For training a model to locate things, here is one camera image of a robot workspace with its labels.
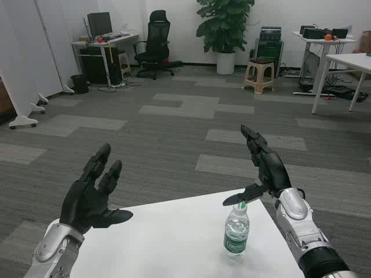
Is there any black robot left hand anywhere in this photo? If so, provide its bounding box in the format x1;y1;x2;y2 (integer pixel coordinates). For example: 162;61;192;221
59;142;134;235

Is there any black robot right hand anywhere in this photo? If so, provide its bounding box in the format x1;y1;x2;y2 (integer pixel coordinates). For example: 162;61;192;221
222;124;292;207

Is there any clear water bottle green label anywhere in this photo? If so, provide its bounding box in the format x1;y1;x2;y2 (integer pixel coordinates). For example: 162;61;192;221
222;202;250;260

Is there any black floor equipment tray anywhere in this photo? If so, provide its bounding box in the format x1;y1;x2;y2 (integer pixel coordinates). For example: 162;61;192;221
323;85;356;99

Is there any beige stool brown seat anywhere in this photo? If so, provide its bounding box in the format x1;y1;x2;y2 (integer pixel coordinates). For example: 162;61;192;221
242;57;275;94

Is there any black trash bin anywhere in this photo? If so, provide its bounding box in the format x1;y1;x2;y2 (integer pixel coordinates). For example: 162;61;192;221
70;74;89;94

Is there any black green equipment case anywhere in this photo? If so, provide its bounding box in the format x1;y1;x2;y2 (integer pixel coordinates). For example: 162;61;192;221
254;39;285;78

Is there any brown wooden cabinet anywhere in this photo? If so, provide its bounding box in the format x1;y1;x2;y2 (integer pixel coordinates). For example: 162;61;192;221
0;76;14;115

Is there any black computer cabinet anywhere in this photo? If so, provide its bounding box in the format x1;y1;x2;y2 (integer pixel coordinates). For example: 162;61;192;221
79;47;122;85

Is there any white rectangular table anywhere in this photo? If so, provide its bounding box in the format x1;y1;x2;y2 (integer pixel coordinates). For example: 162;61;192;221
311;53;371;115

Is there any black striped equipment box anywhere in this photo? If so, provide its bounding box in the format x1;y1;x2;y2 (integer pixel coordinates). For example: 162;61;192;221
260;26;282;41

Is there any white standing desk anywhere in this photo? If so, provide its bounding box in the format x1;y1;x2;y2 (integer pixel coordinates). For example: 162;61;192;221
292;30;357;96

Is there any large black equipment box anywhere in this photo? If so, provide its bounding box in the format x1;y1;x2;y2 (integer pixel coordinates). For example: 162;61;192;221
300;25;323;39

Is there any white rolling partition screen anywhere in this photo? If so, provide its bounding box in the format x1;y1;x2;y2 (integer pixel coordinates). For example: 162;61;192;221
0;0;47;130
8;0;75;105

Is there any beige plastic stool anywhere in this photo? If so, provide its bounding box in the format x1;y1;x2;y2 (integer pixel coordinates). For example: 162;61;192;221
118;50;132;78

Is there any green potted plant white pot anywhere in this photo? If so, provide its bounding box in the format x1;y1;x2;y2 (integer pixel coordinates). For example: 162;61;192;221
195;0;256;75

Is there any brown cardboard box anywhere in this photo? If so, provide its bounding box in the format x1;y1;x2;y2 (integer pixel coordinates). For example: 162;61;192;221
361;30;371;54

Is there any white office desk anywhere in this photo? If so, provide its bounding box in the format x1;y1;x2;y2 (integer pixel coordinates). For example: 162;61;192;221
71;32;140;87

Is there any black computer monitor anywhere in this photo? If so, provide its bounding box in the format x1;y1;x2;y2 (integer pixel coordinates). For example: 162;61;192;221
86;12;113;37

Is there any black mesh office chair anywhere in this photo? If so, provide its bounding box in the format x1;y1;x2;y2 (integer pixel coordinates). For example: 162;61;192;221
133;10;176;81

